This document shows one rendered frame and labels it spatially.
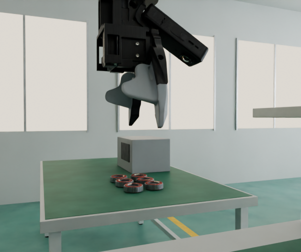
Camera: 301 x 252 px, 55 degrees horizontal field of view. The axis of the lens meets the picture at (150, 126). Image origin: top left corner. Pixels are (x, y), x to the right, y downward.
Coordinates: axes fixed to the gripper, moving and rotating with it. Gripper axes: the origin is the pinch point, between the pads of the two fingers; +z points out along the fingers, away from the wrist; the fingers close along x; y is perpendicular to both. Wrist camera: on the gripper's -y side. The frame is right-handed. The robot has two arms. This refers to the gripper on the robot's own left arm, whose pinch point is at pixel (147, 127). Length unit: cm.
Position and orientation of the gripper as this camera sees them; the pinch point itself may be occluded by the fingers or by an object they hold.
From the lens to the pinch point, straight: 44.1
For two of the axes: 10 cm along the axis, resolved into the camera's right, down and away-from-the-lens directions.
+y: -9.5, 0.1, -3.3
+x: 3.3, 0.2, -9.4
